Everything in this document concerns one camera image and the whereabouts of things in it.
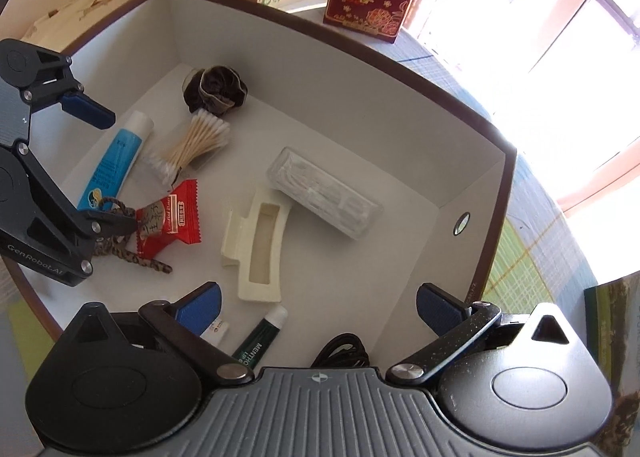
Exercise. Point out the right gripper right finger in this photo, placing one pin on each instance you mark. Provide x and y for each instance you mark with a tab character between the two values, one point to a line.
458	327

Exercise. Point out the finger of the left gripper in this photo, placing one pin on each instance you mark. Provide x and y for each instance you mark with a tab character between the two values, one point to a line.
84	108
106	224

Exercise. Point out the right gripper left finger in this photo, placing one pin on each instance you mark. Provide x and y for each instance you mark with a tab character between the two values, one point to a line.
183	322

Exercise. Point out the blue white tube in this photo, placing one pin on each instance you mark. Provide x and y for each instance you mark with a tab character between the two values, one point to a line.
111	172

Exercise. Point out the green lip balm tube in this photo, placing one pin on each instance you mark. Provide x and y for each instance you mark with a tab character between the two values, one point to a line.
254	347

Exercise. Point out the red candy packet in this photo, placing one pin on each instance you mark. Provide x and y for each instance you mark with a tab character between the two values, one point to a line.
173	217

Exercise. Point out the cream hair claw clip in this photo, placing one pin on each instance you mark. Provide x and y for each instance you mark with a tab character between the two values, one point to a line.
253	244

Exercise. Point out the cotton swab bundle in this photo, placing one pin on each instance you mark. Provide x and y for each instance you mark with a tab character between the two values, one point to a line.
202	135

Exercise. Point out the dark brown scrunchie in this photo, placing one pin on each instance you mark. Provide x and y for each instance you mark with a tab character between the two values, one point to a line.
217	89

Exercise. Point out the clear plastic case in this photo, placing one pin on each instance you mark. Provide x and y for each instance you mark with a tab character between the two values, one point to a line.
323	194

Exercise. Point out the plaid tablecloth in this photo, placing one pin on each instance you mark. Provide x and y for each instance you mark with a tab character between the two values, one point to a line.
538	258

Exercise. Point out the large milk gift box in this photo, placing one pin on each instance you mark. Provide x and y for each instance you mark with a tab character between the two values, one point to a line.
612	319

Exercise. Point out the brown cardboard box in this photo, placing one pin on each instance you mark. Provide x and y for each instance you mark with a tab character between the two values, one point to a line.
348	182

